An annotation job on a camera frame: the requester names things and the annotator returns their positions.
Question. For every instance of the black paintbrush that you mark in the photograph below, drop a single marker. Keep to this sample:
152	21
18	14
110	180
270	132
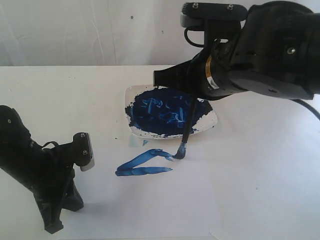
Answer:
181	152

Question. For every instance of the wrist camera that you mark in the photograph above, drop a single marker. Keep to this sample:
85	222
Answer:
195	14
82	146

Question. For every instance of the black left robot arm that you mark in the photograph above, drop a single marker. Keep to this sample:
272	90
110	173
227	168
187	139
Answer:
14	136

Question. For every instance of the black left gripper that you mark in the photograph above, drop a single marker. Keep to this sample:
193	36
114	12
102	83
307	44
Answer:
45	174

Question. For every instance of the white paper sheet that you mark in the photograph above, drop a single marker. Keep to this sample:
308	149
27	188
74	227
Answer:
177	203

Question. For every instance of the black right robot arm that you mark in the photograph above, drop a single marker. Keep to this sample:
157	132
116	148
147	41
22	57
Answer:
272	49

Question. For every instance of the white plate with blue paint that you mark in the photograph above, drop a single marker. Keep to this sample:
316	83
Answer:
156	112

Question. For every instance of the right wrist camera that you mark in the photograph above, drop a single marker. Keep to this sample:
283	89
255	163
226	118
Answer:
195	14

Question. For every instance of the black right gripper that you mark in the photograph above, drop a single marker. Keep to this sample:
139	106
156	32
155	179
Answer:
205	76

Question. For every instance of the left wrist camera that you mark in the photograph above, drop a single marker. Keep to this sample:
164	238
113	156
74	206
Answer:
82	146

